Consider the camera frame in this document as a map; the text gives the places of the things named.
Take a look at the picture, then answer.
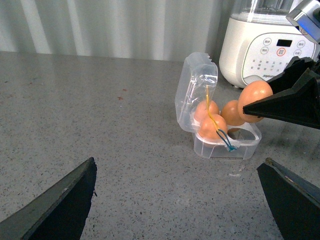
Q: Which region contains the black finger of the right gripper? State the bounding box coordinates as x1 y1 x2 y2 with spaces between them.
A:
242 69 320 129
267 56 320 94

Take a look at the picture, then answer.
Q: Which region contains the grey other gripper body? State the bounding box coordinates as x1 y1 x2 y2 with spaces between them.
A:
286 0 320 44

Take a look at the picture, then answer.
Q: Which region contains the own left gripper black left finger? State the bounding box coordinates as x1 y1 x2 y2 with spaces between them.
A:
0 157 97 240

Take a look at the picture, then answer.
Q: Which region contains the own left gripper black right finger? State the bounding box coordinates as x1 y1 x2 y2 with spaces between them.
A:
257 157 320 240

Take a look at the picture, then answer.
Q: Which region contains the brown egg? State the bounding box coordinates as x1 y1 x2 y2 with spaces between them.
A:
220 100 245 126
194 100 220 123
237 80 273 123
198 114 228 141

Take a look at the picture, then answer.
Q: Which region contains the clear plastic egg box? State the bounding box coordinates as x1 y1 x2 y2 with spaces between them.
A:
174 52 262 160

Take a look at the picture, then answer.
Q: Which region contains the white soy milk machine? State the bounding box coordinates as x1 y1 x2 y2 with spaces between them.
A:
219 0 320 88

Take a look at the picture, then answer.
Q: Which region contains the yellow blue rubber band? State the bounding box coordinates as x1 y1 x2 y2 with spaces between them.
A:
205 85 237 152

